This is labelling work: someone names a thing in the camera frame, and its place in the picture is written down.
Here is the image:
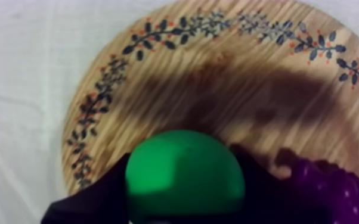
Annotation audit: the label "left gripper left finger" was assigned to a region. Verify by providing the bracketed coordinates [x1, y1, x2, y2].
[41, 153, 132, 224]

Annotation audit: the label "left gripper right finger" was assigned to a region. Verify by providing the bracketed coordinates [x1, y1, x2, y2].
[228, 143, 335, 224]

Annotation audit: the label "green toy pear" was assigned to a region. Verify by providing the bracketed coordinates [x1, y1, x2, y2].
[125, 129, 246, 224]

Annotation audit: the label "round wooden board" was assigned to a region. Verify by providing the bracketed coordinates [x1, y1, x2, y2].
[61, 0, 359, 224]

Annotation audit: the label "purple toy grapes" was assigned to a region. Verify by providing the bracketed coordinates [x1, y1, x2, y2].
[274, 148, 359, 224]

